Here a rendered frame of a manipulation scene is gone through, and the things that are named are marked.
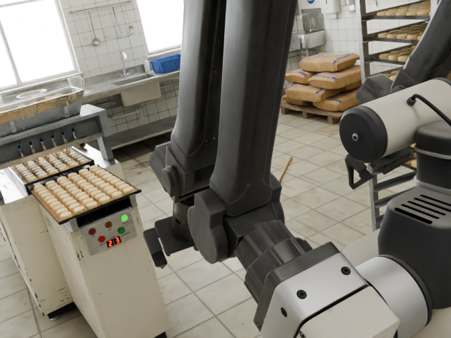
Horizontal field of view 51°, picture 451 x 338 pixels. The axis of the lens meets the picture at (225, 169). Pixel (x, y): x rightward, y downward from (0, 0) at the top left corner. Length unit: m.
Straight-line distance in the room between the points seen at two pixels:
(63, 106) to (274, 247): 2.46
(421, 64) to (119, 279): 1.89
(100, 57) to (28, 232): 3.62
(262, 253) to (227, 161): 0.11
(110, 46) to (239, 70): 5.82
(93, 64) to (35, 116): 3.39
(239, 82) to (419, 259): 0.27
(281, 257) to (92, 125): 2.54
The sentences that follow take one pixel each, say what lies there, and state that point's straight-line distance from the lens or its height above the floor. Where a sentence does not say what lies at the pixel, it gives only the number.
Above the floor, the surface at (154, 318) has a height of 0.20.
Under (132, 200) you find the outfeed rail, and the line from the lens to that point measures 2.28.
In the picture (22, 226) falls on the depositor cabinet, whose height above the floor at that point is 0.68.
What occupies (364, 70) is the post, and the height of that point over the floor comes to 1.27.
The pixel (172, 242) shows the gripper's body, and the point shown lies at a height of 1.37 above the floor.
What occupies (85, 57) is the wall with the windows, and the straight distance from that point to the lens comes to 6.17.
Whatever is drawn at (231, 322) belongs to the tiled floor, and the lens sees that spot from 2.77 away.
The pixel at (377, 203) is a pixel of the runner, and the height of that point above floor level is 0.60.
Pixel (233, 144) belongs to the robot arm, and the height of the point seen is 1.58.
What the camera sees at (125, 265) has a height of 0.56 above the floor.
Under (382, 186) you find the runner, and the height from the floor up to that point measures 0.68.
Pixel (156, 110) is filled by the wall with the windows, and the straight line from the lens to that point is 6.49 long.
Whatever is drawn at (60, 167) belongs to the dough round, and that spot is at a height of 0.92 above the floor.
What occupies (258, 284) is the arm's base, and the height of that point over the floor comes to 1.44.
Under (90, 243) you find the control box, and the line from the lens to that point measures 2.27.
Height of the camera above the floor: 1.74
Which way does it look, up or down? 21 degrees down
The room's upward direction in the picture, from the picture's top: 11 degrees counter-clockwise
